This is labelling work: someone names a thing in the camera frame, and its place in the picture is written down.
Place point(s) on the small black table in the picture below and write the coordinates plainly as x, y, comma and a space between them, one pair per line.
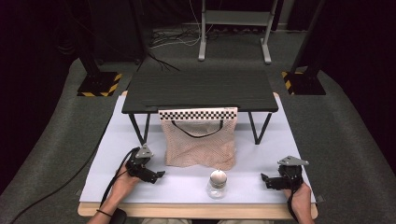
199, 90

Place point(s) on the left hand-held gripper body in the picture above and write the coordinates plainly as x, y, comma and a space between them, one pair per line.
138, 161

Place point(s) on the black stand with striped base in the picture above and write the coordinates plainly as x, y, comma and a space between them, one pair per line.
98, 82
303, 82

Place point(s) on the checkered black and white strip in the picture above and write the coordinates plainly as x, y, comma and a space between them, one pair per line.
198, 114

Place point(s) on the pink mesh bag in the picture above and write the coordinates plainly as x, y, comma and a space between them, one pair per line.
200, 143

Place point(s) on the wooden table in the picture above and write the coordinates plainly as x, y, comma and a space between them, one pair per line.
193, 211

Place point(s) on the grey metal stand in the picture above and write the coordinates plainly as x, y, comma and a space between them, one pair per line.
233, 18

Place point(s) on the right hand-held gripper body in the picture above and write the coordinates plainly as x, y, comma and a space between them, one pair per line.
291, 172

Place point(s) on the person's right hand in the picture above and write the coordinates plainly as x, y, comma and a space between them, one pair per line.
299, 197

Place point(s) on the person's left hand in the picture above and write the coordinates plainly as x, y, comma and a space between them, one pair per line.
123, 183

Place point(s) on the black wristband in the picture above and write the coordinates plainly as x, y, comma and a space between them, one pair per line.
103, 212

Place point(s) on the white table mat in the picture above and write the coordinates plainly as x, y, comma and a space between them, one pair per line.
186, 189

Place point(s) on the glass jar with metal lid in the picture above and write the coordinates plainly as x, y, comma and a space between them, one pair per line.
217, 185

